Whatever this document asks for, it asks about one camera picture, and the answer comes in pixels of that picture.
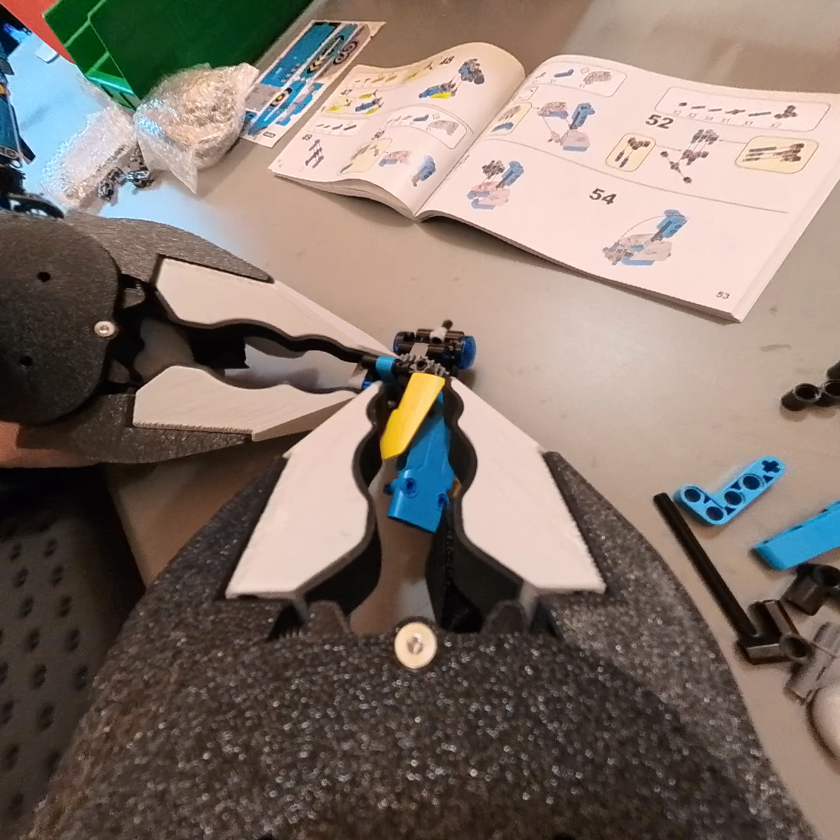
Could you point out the black brick axle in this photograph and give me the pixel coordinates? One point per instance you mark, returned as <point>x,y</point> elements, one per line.
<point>709,571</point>

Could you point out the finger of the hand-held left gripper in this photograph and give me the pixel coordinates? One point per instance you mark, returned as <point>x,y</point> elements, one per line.
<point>216,407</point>
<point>236,295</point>

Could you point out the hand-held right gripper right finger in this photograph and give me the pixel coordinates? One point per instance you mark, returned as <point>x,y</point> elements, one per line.
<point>525,518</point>

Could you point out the blue sticker sheet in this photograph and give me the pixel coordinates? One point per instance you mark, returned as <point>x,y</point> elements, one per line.
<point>302,79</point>

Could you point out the blue yellow brick assembly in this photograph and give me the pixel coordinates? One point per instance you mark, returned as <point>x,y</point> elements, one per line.
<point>420,472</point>

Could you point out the open instruction booklet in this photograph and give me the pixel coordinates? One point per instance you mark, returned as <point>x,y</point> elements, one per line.
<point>590,164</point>

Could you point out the crumpled clear plastic bag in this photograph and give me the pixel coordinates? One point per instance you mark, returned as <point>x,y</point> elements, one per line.
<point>190,118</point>
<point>85,157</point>

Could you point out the green plastic bin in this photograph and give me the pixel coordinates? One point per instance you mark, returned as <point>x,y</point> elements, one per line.
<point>164,33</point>

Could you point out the pile of loose brick pieces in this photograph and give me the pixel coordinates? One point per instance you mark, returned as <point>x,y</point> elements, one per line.
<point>810,394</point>

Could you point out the black perforated mat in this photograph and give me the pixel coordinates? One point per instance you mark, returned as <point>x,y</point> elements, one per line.
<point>52,656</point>

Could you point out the person's left hand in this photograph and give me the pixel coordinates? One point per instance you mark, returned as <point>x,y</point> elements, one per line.
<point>10,443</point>

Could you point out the orange plastic bin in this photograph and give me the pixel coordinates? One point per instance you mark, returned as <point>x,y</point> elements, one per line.
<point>59,43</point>

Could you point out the blue perforated brick beam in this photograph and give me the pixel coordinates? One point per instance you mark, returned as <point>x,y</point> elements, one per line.
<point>722,499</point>

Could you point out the long blue brick beam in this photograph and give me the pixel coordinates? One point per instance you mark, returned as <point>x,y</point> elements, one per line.
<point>800,538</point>

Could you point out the black blue gear brick assembly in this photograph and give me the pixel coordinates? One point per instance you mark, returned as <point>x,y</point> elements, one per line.
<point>453,348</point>

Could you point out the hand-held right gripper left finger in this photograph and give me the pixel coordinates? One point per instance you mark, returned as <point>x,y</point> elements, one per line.
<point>308,518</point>

